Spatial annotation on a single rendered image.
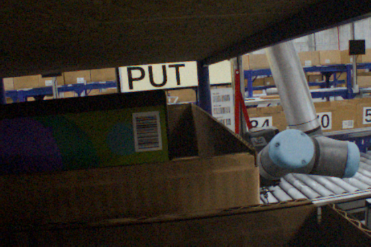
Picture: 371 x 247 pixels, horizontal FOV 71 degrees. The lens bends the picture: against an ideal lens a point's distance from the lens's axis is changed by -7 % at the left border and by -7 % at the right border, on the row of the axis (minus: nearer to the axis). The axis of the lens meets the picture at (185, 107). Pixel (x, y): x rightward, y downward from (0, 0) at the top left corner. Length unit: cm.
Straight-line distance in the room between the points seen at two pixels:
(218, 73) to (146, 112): 91
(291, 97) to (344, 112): 121
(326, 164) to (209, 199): 53
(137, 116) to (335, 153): 54
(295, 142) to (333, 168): 11
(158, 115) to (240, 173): 9
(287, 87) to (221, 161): 63
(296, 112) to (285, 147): 18
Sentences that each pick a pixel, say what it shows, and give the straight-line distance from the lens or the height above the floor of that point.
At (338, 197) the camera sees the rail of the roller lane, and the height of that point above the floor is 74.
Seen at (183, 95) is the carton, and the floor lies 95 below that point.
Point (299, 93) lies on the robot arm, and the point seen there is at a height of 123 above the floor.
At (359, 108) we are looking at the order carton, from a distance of 205.
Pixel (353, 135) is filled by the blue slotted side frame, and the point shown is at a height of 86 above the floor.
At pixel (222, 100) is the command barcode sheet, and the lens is 102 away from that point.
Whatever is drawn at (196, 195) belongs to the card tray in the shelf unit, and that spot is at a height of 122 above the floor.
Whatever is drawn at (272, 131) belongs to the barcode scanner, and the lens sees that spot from 103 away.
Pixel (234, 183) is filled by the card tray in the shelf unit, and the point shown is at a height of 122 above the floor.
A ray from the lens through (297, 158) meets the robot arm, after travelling 65.
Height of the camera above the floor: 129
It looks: 6 degrees down
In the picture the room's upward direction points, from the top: 5 degrees counter-clockwise
